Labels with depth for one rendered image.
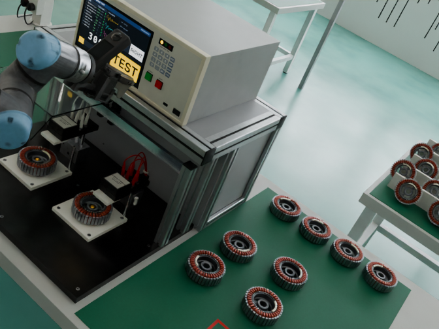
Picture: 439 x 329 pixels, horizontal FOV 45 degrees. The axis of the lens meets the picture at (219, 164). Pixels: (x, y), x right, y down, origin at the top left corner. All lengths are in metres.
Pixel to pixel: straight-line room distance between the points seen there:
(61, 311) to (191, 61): 0.68
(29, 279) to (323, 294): 0.85
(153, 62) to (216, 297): 0.66
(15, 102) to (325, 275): 1.10
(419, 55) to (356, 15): 1.03
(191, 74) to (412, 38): 6.39
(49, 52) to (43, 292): 0.59
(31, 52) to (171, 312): 0.72
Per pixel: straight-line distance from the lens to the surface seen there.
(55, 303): 1.35
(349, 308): 1.69
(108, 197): 1.52
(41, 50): 1.07
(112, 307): 1.36
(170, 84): 1.38
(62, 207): 1.53
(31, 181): 1.60
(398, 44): 7.64
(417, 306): 1.88
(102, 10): 1.51
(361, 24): 7.78
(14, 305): 2.29
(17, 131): 1.01
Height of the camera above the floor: 1.79
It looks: 32 degrees down
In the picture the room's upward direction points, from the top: 23 degrees clockwise
